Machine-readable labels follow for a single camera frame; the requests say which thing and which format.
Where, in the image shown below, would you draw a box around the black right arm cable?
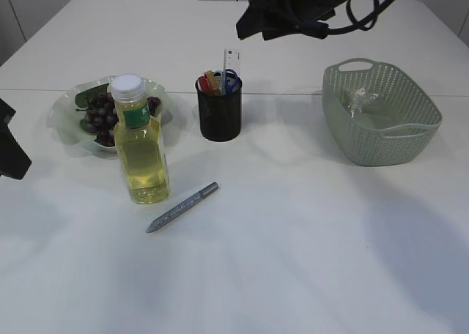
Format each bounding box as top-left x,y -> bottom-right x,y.
292,0 -> 415,40

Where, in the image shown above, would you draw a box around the blue scissors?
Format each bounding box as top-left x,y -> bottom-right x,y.
214,69 -> 240,95

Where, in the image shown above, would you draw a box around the clear plastic sheet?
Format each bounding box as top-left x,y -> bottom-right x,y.
339,87 -> 384,119

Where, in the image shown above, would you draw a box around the pale green wavy plate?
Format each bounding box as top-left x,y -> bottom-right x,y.
47,76 -> 171,154

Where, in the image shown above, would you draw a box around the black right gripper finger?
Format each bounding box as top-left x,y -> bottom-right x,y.
236,1 -> 270,40
262,19 -> 302,41

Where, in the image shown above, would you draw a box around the black mesh pen holder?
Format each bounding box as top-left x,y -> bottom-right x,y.
195,78 -> 243,142

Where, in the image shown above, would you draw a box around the purple artificial grape bunch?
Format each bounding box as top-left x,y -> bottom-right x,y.
75,76 -> 163,152

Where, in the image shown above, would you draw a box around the green plastic woven basket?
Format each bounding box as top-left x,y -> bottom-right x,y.
322,59 -> 443,166

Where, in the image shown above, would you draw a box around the clear plastic ruler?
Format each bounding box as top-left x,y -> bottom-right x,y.
222,48 -> 242,88

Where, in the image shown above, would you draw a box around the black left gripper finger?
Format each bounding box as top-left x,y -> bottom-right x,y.
0,100 -> 32,180

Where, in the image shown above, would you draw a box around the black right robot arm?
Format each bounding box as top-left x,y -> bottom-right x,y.
236,0 -> 380,40

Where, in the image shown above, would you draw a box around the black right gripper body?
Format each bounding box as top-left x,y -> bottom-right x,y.
245,0 -> 338,23

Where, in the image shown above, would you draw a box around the yellow tea bottle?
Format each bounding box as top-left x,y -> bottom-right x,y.
110,74 -> 170,204

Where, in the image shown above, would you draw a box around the red glitter pen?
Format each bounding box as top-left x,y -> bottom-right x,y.
197,75 -> 213,95

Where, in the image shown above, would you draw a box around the gold glitter pen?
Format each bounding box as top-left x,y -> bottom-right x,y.
204,70 -> 222,96

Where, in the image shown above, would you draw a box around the silver glitter pen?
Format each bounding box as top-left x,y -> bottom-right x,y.
145,182 -> 219,234

